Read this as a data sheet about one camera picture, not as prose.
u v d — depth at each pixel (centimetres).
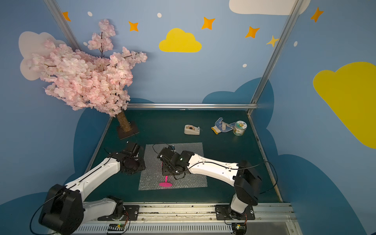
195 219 73
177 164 55
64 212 40
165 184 81
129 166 66
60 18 72
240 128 102
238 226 73
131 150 68
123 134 107
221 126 112
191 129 107
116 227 73
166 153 60
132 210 75
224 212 75
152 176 86
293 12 71
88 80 64
